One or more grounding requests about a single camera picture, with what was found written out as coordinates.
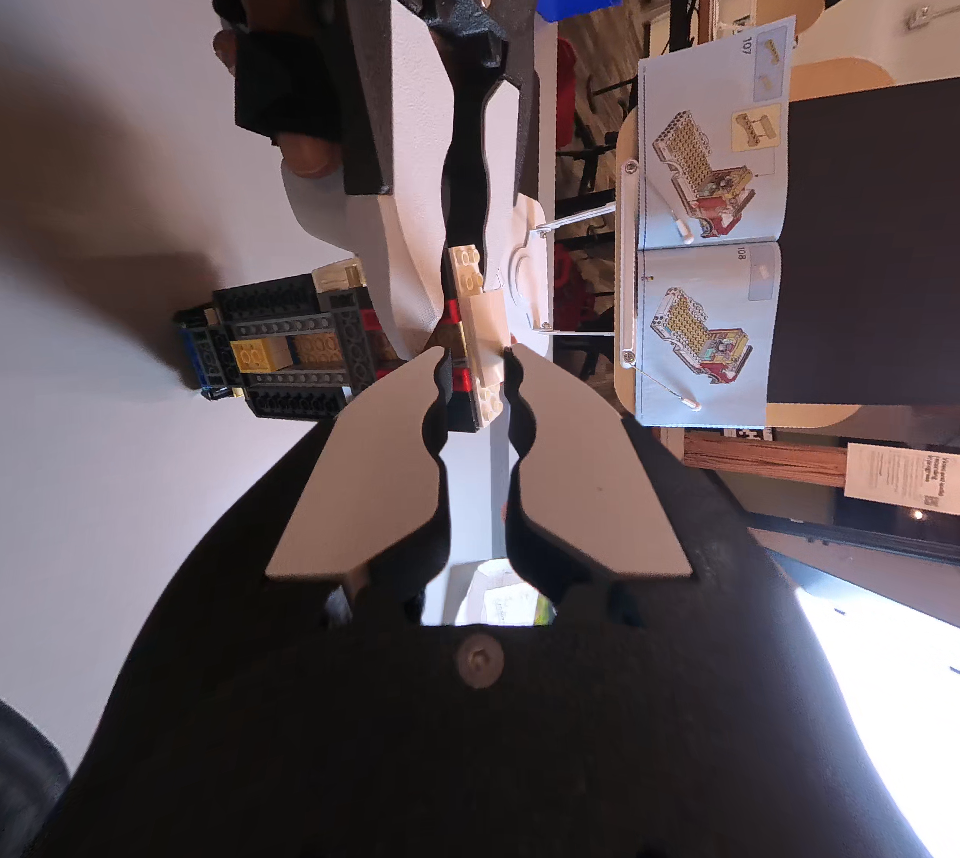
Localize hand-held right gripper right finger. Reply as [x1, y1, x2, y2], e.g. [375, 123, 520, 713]
[502, 345, 695, 583]

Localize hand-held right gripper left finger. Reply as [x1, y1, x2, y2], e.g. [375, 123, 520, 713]
[266, 348, 453, 583]

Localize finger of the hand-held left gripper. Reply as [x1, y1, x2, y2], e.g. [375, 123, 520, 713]
[480, 78, 530, 289]
[371, 0, 459, 360]

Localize building instruction booklet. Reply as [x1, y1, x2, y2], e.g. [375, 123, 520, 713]
[636, 16, 798, 432]

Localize red tan brick toy truck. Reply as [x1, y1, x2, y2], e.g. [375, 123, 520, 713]
[176, 244, 519, 435]

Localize grey desk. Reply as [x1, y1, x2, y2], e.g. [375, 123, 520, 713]
[0, 0, 560, 777]

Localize person's left hand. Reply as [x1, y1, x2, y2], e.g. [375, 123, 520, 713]
[212, 0, 345, 180]

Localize white paper bag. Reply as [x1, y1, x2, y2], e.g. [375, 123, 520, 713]
[453, 558, 556, 627]

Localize wooden beam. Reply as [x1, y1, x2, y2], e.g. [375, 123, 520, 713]
[682, 432, 850, 489]

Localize white metal rack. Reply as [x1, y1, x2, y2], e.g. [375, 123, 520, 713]
[528, 156, 648, 368]

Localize white paper notice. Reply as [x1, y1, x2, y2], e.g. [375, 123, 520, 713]
[843, 441, 960, 518]

